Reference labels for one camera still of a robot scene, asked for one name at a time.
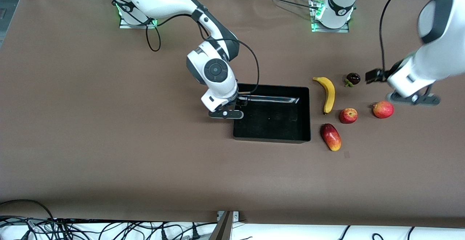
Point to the small metal bracket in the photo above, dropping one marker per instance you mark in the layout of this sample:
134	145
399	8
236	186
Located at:
236	216

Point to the small red yellow apple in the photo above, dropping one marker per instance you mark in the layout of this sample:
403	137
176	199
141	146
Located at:
348	116

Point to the red yellow mango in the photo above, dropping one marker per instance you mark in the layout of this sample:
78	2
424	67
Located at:
331	137

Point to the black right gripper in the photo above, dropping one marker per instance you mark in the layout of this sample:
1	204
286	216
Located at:
240	103

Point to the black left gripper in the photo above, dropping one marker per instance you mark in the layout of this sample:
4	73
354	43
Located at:
383	75

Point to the dark grey camera post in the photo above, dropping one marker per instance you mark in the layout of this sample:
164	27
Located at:
223	229

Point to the large red apple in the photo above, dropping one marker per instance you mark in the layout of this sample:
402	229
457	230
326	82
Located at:
383	110

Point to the dark purple mangosteen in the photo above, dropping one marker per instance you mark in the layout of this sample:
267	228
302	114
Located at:
353	79

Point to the yellow banana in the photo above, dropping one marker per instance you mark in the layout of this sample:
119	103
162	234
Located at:
330	94

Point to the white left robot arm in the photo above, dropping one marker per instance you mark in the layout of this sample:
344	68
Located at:
432	65

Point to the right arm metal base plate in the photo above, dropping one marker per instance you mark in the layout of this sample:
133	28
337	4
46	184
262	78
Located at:
125	25

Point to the black rectangular plastic box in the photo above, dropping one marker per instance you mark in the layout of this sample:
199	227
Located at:
272	123

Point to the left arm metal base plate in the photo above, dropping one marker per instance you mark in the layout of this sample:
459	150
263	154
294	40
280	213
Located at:
343	29

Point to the brown table cover mat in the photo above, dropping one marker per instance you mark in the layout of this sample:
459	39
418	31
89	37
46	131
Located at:
145	160

